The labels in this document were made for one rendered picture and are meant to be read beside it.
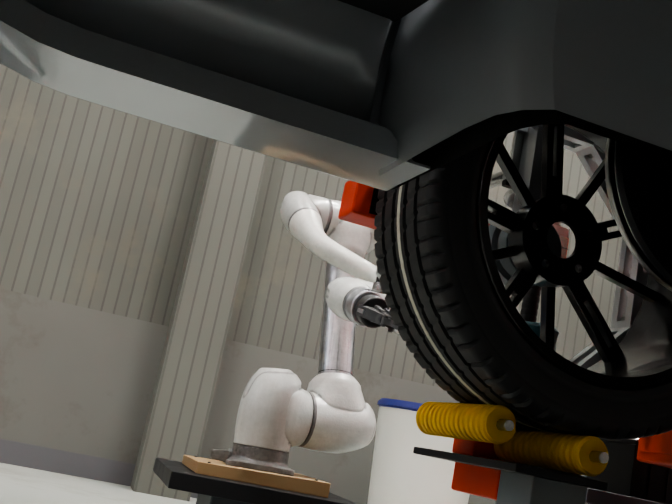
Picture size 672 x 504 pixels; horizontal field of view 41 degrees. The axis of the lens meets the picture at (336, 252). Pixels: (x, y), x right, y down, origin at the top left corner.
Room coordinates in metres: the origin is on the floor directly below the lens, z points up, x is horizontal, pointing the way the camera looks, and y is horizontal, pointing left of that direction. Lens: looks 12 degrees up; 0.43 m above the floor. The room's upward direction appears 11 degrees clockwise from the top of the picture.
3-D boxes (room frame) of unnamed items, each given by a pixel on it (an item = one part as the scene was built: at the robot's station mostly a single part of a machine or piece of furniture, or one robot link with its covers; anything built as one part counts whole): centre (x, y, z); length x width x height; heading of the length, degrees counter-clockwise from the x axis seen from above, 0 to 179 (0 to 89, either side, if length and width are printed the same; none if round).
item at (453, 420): (1.47, -0.26, 0.51); 0.29 x 0.06 x 0.06; 18
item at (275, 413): (2.48, 0.09, 0.50); 0.18 x 0.16 x 0.22; 114
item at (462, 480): (1.57, -0.35, 0.48); 0.16 x 0.12 x 0.17; 18
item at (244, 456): (2.47, 0.11, 0.36); 0.22 x 0.18 x 0.06; 97
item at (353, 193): (1.50, -0.04, 0.85); 0.09 x 0.08 x 0.07; 108
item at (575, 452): (1.44, -0.39, 0.49); 0.29 x 0.06 x 0.06; 18
